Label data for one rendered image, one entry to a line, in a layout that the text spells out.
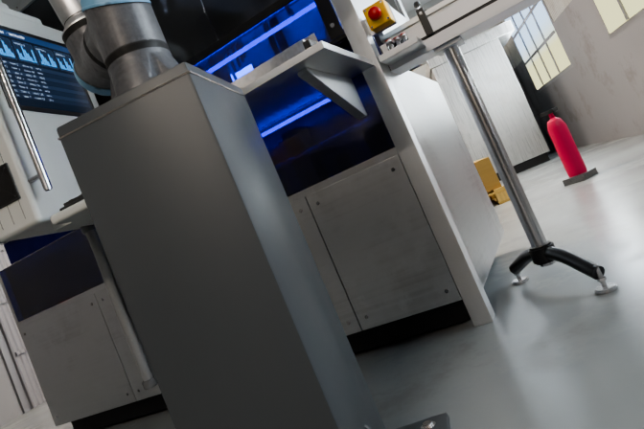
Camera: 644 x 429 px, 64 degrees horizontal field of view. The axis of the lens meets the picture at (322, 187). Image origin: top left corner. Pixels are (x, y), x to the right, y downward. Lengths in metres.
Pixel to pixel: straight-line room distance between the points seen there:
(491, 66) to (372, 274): 6.42
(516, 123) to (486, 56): 1.05
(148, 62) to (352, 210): 0.94
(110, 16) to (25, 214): 0.89
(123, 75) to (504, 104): 7.15
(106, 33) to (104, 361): 1.76
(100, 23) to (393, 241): 1.07
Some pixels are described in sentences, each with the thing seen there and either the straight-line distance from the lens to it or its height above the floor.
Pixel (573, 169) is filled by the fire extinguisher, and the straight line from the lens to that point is 4.21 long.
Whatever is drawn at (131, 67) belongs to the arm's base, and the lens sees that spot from 0.95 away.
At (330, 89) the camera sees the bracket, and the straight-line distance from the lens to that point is 1.45.
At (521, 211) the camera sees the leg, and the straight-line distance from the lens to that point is 1.73.
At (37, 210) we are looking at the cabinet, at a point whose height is 0.84.
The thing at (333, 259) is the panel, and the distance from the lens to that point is 1.75.
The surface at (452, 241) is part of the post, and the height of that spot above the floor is 0.27.
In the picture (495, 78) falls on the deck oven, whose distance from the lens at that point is 7.90.
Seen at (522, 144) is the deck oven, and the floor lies 0.36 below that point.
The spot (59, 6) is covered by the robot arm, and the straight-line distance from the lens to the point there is 1.19.
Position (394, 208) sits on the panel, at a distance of 1.64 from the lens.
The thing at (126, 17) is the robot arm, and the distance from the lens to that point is 0.99.
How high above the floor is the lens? 0.48
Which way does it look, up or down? 3 degrees up
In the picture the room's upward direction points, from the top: 23 degrees counter-clockwise
